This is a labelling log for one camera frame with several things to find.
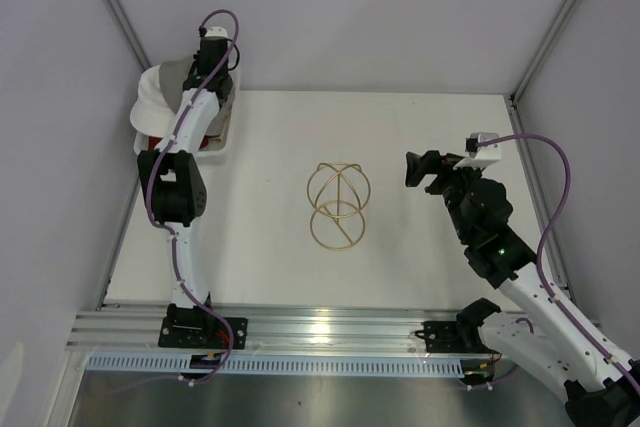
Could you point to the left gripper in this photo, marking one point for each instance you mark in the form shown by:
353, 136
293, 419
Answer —
198, 58

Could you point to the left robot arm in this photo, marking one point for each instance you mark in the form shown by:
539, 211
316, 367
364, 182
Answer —
174, 191

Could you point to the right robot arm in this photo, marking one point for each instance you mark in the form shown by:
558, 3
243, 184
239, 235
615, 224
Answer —
597, 382

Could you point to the aluminium frame post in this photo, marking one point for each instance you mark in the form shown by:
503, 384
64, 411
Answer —
118, 13
559, 22

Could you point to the left aluminium frame post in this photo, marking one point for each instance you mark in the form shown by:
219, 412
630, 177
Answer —
118, 13

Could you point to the beige bucket hat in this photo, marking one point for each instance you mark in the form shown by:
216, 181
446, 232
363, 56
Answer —
219, 126

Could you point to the white plastic basket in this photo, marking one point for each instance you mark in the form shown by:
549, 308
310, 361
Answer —
214, 153

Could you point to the white slotted cable duct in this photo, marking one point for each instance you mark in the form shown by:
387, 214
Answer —
409, 367

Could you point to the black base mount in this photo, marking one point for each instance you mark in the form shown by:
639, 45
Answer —
447, 336
193, 328

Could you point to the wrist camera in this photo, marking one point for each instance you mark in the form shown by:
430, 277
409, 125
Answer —
482, 150
216, 32

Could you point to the red bucket hat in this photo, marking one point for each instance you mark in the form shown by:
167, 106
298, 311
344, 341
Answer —
153, 142

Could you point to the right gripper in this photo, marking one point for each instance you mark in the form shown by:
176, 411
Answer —
432, 163

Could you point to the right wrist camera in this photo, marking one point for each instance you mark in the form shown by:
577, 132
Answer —
482, 150

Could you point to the right aluminium frame post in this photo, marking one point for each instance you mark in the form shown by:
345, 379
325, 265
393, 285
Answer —
559, 22

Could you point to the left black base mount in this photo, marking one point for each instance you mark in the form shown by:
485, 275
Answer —
193, 328

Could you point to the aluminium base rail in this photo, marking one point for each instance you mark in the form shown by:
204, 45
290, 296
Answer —
278, 330

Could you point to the white bucket hat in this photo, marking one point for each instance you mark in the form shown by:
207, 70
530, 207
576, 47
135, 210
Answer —
151, 114

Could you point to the gold wire hat stand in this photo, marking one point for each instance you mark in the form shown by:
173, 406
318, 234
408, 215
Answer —
338, 194

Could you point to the right table edge rail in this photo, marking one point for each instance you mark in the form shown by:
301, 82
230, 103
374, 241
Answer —
530, 151

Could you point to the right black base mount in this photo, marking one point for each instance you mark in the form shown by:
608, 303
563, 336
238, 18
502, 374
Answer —
447, 336

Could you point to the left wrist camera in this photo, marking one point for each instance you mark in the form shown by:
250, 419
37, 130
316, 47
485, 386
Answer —
216, 32

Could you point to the grey bucket hat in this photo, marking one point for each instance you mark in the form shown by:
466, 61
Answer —
172, 76

